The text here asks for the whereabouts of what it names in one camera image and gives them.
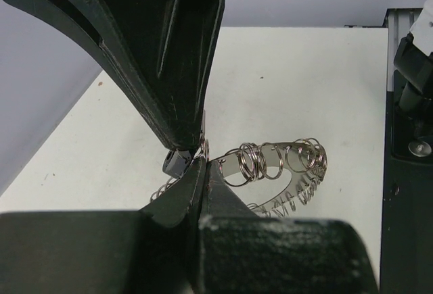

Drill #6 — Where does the aluminium frame rail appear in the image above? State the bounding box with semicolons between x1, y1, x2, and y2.
344;7;424;92

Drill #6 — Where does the metal disc keyring holder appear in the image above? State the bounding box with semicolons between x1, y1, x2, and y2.
148;137;329;219

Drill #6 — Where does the black tagged key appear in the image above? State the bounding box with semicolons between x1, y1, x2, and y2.
162;109;208;178

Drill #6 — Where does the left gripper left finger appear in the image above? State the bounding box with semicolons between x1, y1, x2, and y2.
1;159;207;293

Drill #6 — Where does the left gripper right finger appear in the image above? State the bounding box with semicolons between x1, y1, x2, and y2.
198;163;378;293

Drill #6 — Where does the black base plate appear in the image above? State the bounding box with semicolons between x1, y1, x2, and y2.
380;72;432;293

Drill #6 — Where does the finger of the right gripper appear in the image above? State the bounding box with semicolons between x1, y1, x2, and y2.
4;0;189;149
85;0;225;150

